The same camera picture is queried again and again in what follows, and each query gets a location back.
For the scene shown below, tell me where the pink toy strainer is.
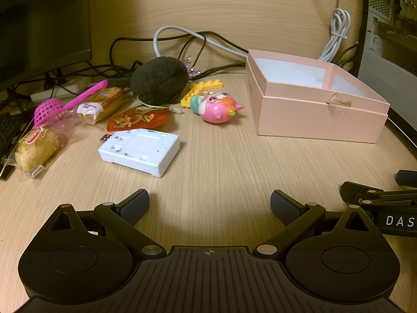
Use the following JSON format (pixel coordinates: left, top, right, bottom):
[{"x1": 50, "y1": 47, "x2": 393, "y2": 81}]
[{"x1": 32, "y1": 79, "x2": 108, "y2": 129}]

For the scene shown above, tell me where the white bundled cable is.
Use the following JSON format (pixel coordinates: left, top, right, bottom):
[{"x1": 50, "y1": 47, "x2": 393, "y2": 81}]
[{"x1": 317, "y1": 0, "x2": 352, "y2": 63}]

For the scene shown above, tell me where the black computer monitor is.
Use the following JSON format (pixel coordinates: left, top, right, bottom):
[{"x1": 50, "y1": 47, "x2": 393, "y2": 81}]
[{"x1": 0, "y1": 0, "x2": 93, "y2": 92}]

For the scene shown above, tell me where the bundle of black cables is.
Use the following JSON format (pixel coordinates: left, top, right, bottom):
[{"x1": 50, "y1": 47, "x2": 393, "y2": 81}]
[{"x1": 42, "y1": 31, "x2": 248, "y2": 87}]

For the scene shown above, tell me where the round bread packet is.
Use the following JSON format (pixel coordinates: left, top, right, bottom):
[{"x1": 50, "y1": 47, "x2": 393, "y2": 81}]
[{"x1": 13, "y1": 125, "x2": 67, "y2": 179}]

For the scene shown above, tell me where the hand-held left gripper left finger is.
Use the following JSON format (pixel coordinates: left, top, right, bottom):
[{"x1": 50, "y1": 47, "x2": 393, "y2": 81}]
[{"x1": 49, "y1": 188, "x2": 167, "y2": 257}]

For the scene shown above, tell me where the white power strip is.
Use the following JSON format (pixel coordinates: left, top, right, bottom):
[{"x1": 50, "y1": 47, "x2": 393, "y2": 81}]
[{"x1": 30, "y1": 77, "x2": 93, "y2": 101}]

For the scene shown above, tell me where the white plastic adapter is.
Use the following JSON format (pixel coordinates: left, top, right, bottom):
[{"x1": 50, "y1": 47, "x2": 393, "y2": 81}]
[{"x1": 98, "y1": 129, "x2": 181, "y2": 178}]

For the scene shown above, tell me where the yellow building brick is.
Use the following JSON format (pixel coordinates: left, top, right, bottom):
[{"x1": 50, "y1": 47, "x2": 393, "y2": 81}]
[{"x1": 181, "y1": 80, "x2": 224, "y2": 109}]

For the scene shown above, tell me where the computer case with glass panel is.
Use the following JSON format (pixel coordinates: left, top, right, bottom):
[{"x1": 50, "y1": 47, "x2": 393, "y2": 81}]
[{"x1": 355, "y1": 0, "x2": 417, "y2": 160}]

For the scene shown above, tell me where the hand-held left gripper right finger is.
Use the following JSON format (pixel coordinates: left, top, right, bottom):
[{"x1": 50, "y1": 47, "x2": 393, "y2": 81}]
[{"x1": 256, "y1": 189, "x2": 375, "y2": 255}]

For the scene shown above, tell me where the purple crystal flower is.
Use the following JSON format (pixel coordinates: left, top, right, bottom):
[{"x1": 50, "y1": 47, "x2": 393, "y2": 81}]
[{"x1": 182, "y1": 56, "x2": 200, "y2": 78}]

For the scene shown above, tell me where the pink cardboard box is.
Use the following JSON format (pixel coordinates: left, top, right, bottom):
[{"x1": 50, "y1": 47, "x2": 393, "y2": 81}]
[{"x1": 245, "y1": 50, "x2": 390, "y2": 144}]

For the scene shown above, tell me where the black plush toy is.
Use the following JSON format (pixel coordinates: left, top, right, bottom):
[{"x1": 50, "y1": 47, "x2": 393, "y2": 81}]
[{"x1": 107, "y1": 57, "x2": 189, "y2": 105}]

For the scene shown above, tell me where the pink bird toy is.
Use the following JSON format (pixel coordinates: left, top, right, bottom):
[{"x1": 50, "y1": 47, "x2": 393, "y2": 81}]
[{"x1": 191, "y1": 92, "x2": 246, "y2": 124}]

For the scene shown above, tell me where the rectangular bread packet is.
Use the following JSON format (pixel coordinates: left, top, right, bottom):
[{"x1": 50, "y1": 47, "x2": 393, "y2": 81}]
[{"x1": 76, "y1": 87, "x2": 129, "y2": 124}]

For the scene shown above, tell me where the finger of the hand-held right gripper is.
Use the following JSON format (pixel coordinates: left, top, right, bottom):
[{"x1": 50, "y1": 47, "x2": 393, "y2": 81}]
[
  {"x1": 395, "y1": 170, "x2": 417, "y2": 186},
  {"x1": 341, "y1": 181, "x2": 417, "y2": 207}
]

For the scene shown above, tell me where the red snack packet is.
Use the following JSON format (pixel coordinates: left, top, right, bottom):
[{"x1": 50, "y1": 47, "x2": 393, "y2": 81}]
[{"x1": 107, "y1": 105, "x2": 171, "y2": 133}]

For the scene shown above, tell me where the light grey cable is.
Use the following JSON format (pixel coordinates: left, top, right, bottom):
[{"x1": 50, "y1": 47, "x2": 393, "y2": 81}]
[{"x1": 153, "y1": 25, "x2": 249, "y2": 57}]

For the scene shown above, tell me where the black keyboard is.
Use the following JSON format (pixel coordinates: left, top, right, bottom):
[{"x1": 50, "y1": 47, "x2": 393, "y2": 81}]
[{"x1": 0, "y1": 111, "x2": 33, "y2": 180}]

